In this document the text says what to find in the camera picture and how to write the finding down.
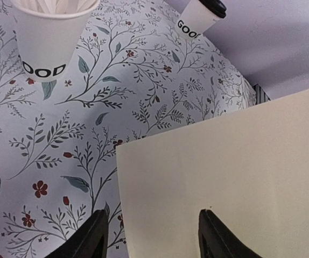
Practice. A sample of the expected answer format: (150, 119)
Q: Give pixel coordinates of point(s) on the floral patterned table mat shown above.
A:
(131, 76)

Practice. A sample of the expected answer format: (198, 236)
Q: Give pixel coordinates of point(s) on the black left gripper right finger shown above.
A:
(217, 240)

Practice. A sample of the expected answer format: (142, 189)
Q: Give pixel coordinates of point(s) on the white cup holding straws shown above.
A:
(46, 41)

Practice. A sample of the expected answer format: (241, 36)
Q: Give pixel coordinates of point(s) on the black plastic cup lid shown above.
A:
(216, 7)

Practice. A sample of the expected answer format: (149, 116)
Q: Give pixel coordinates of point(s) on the front aluminium rail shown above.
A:
(261, 96)

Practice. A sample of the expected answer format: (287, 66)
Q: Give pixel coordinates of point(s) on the bundle of white wrapped straws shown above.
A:
(55, 6)

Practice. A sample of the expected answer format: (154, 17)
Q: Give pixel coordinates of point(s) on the white paper coffee cup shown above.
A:
(195, 20)

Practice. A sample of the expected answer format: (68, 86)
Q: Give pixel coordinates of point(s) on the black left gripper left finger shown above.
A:
(89, 241)

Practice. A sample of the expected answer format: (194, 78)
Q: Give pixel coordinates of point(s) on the cream paper bag with handles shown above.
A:
(250, 167)

